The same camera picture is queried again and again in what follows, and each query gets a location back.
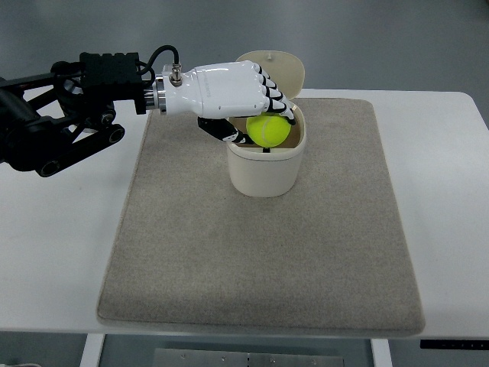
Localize white table leg right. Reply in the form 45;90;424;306
371;339;393;367

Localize white table leg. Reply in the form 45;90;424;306
371;339;393;367
79;333;105;367

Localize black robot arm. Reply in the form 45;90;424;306
1;45;296;177

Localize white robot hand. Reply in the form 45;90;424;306
144;60;296;145

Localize cream lidded box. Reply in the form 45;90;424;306
227;50;306;197

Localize black table control panel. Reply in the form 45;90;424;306
419;339;489;351

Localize white table leg left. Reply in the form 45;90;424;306
79;333;105;367

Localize yellow tennis ball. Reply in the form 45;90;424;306
245;114;291;148

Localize beige felt mat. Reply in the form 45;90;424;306
97;99;425;336

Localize metal base plate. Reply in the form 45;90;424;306
152;349;345;367

